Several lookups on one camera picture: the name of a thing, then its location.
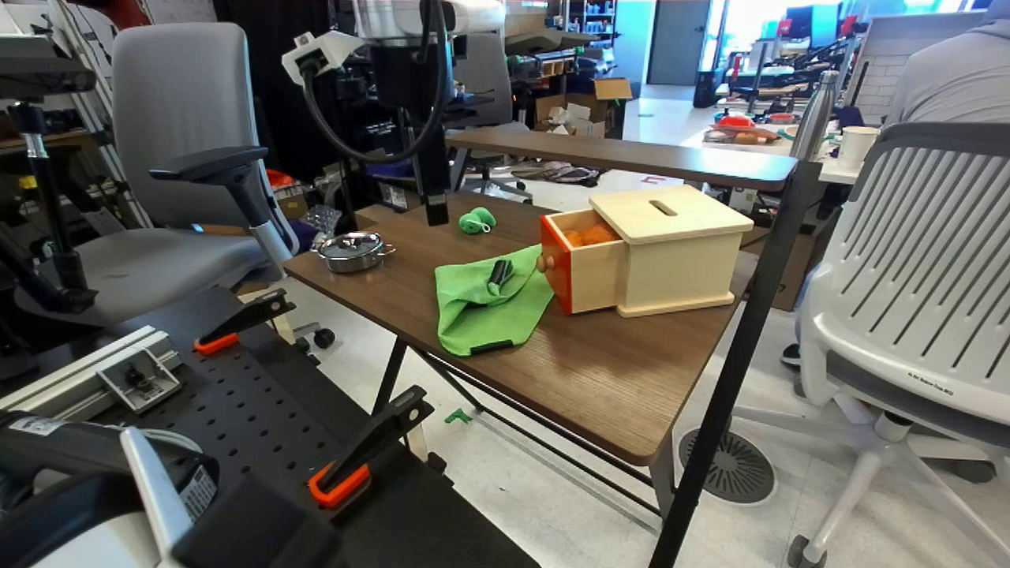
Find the black tripod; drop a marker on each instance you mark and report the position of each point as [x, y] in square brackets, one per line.
[47, 210]

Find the steel pot with lid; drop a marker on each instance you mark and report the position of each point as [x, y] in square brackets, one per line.
[350, 254]

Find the white slatted office chair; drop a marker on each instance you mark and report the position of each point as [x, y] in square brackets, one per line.
[927, 284]

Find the brown wooden desk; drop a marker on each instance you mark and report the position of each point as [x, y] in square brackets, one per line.
[631, 157]

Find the light wooden box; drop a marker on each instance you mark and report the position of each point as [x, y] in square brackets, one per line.
[678, 254]

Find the black table frame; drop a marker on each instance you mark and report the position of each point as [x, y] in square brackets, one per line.
[494, 412]

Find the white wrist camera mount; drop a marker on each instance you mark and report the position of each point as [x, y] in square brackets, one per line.
[320, 51]

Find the grey padded office chair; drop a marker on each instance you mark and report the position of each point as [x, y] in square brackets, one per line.
[179, 136]

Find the green cloth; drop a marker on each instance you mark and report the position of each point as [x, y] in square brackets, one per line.
[483, 311]

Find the person in grey hoodie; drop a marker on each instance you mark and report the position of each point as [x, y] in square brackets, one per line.
[965, 81]

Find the black orange bar clamp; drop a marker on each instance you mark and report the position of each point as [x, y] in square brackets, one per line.
[366, 446]
[242, 321]

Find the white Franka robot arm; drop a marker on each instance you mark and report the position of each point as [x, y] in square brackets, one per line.
[145, 495]

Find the orange wooden drawer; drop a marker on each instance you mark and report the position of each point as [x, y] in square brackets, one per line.
[594, 256]

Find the cardboard box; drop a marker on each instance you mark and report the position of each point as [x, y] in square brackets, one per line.
[588, 105]

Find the green plush toy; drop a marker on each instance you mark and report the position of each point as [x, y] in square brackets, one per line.
[477, 223]

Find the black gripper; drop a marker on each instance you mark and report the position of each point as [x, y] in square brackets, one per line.
[404, 81]

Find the black perforated mounting board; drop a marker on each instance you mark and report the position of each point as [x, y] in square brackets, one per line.
[273, 421]

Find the aluminium extrusion rail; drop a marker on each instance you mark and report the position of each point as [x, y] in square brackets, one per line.
[81, 374]

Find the black round floor grate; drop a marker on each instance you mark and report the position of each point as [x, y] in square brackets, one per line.
[736, 475]

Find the green floor tape piece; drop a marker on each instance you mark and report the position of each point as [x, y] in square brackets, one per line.
[459, 417]

